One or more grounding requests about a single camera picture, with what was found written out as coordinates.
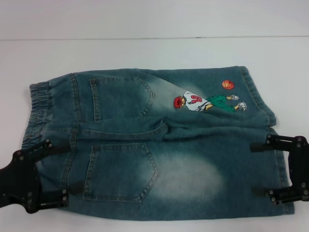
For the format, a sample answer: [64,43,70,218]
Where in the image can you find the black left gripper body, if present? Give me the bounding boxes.
[0,149,43,215]

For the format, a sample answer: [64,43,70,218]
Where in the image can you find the blue denim shorts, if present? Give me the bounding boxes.
[21,64,290,217]

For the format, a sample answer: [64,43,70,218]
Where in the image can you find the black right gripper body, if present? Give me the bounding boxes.
[288,142,309,202]

